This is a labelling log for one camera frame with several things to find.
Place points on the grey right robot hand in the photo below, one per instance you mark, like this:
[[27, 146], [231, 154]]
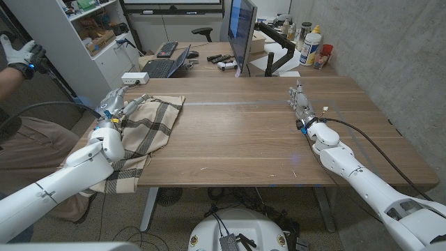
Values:
[[302, 104]]

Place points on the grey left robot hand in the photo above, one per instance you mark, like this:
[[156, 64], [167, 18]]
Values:
[[109, 104]]

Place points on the person's white gloved hand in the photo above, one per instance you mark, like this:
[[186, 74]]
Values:
[[15, 55]]

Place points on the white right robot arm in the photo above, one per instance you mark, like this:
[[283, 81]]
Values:
[[369, 191]]

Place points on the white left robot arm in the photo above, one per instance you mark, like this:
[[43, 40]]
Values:
[[69, 174]]

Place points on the person's bare forearm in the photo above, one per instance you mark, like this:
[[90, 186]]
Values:
[[7, 83]]

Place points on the beige plaid scarf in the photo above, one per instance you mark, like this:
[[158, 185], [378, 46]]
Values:
[[153, 122]]

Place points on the white power strip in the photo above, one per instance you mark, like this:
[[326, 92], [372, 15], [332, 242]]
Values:
[[134, 78]]

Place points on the white paper sheet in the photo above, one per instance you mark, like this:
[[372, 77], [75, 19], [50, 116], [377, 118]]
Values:
[[289, 57]]

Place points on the white shelf unit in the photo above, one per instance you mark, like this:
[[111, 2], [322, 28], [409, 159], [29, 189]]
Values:
[[69, 66]]

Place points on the white wipes canister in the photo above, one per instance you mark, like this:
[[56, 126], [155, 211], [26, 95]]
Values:
[[309, 49]]

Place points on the red cup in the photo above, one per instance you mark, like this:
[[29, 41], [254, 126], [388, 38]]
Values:
[[327, 49]]

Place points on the brown cardboard box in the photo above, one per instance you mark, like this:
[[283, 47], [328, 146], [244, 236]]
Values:
[[101, 42]]

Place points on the black open laptop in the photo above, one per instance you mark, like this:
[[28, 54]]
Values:
[[162, 67]]

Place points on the dark lidded jar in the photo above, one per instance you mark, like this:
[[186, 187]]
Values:
[[304, 33]]

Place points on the person's black shirt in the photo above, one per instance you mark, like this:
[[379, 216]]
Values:
[[7, 129]]

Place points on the yellow capped bottle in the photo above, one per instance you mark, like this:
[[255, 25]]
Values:
[[316, 29]]

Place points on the beige box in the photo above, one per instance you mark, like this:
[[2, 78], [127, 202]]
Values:
[[258, 42]]

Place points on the black keyboard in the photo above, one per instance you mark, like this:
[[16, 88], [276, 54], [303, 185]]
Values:
[[167, 49]]

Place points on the person's khaki trousers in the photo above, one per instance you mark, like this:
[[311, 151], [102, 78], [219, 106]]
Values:
[[38, 150]]

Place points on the white game controller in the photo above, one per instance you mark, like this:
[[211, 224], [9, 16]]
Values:
[[227, 65]]

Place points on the black remote control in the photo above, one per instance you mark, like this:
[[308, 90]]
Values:
[[213, 57], [223, 59]]

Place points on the black computer monitor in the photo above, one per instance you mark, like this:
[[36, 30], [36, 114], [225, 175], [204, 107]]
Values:
[[240, 31]]

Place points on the black computer mouse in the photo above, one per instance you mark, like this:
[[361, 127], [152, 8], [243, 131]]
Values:
[[192, 54]]

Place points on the grey table leg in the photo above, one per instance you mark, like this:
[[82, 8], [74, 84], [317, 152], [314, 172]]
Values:
[[324, 209], [149, 209]]

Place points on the black floor fan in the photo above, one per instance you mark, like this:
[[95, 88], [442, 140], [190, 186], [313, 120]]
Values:
[[169, 196]]

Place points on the black office chair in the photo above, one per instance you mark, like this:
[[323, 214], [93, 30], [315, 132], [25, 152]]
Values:
[[202, 31]]

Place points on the white robot torso base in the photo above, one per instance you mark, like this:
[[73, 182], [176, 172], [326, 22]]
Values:
[[240, 226]]

